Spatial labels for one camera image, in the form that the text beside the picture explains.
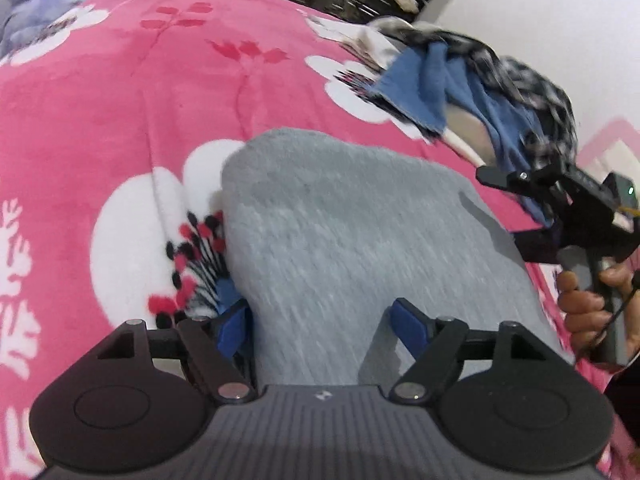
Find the pink floral blanket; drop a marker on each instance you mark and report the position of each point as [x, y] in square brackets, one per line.
[125, 110]

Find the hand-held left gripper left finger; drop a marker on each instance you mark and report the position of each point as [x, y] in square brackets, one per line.
[232, 327]

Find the pink frame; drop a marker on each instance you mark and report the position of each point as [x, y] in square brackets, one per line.
[595, 145]

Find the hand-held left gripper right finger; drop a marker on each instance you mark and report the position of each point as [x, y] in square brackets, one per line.
[407, 325]

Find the grey sweater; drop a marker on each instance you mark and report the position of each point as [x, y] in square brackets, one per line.
[350, 220]

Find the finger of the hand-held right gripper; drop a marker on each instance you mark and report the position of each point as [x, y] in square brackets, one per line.
[515, 177]

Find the person's right hand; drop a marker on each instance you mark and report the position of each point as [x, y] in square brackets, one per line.
[580, 320]

